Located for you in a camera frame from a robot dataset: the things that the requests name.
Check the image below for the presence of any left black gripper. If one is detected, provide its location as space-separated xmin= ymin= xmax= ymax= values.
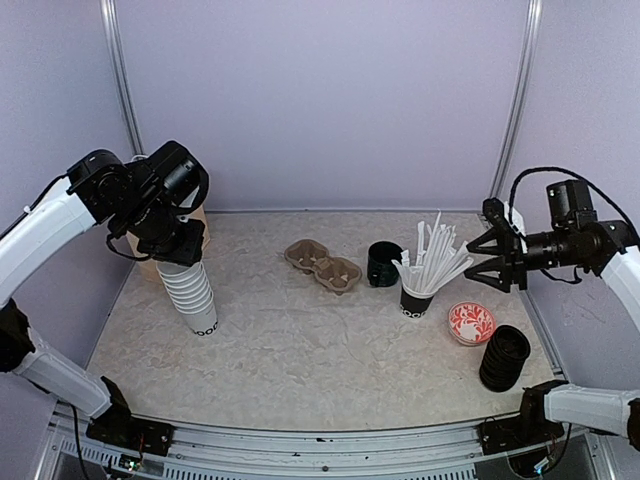
xmin=116 ymin=191 xmax=205 ymax=266

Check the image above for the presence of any stack of black cup lids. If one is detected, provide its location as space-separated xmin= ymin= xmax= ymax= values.
xmin=479 ymin=325 xmax=531 ymax=393

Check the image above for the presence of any left aluminium corner post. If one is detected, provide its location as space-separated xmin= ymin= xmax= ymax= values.
xmin=99 ymin=0 xmax=147 ymax=163

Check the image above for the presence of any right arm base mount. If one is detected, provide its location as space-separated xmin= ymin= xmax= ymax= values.
xmin=476 ymin=380 xmax=567 ymax=455

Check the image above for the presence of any red white patterned bowl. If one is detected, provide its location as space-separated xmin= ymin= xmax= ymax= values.
xmin=448 ymin=302 xmax=497 ymax=346

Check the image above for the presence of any aluminium front frame rail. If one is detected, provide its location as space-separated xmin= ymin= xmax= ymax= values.
xmin=31 ymin=405 xmax=620 ymax=479

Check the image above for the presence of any brown cardboard cup carrier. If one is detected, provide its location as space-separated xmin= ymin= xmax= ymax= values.
xmin=284 ymin=239 xmax=362 ymax=296

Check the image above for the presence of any black cup holding straws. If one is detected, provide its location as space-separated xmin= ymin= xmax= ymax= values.
xmin=399 ymin=284 xmax=433 ymax=320

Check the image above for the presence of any right aluminium corner post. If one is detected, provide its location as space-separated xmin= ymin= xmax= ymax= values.
xmin=486 ymin=0 xmax=543 ymax=199

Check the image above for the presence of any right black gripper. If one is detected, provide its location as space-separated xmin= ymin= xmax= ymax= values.
xmin=466 ymin=225 xmax=587 ymax=292

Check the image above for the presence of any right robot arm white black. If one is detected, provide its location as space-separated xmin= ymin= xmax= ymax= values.
xmin=464 ymin=168 xmax=639 ymax=455

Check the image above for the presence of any stack of black cup sleeves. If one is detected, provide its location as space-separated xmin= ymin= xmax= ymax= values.
xmin=367 ymin=241 xmax=402 ymax=288

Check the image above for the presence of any stack of white paper cups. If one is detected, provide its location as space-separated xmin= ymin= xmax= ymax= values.
xmin=156 ymin=261 xmax=219 ymax=337

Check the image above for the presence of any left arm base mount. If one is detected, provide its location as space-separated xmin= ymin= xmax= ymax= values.
xmin=86 ymin=376 xmax=175 ymax=457

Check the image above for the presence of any aluminium corner post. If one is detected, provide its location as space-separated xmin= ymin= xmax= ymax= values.
xmin=99 ymin=0 xmax=147 ymax=163
xmin=486 ymin=0 xmax=543 ymax=199

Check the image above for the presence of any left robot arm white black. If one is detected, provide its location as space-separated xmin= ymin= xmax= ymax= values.
xmin=1 ymin=141 xmax=209 ymax=445

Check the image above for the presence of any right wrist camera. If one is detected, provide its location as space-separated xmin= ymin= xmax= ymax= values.
xmin=482 ymin=198 xmax=526 ymax=237

